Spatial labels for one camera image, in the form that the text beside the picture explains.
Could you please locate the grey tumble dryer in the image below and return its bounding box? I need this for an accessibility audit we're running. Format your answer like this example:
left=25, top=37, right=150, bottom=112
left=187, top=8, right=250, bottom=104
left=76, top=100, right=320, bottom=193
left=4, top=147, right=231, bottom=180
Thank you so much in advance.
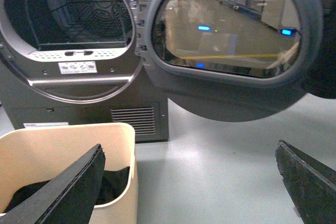
left=1, top=0, right=169, bottom=143

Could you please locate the round dryer door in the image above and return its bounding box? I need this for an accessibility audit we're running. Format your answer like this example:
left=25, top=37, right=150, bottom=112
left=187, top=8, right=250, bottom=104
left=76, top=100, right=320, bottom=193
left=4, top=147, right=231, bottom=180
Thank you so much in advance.
left=136, top=0, right=335, bottom=122

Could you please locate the cream plastic laundry hamper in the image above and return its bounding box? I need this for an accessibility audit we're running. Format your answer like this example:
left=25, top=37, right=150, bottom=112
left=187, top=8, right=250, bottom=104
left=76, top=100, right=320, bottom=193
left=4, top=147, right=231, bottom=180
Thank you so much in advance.
left=1, top=123, right=138, bottom=223

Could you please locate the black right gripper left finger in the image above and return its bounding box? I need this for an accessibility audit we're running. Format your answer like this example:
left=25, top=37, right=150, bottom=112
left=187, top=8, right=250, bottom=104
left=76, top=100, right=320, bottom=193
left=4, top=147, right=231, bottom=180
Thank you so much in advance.
left=1, top=144, right=106, bottom=223

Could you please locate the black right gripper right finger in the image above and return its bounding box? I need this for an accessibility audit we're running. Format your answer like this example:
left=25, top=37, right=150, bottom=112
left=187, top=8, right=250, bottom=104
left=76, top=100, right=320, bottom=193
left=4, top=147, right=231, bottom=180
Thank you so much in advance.
left=275, top=140, right=335, bottom=223

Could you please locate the black printed t-shirt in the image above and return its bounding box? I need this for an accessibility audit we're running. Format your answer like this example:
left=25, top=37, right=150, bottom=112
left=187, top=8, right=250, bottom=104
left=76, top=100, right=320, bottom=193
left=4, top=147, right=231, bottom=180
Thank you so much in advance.
left=3, top=166, right=130, bottom=213

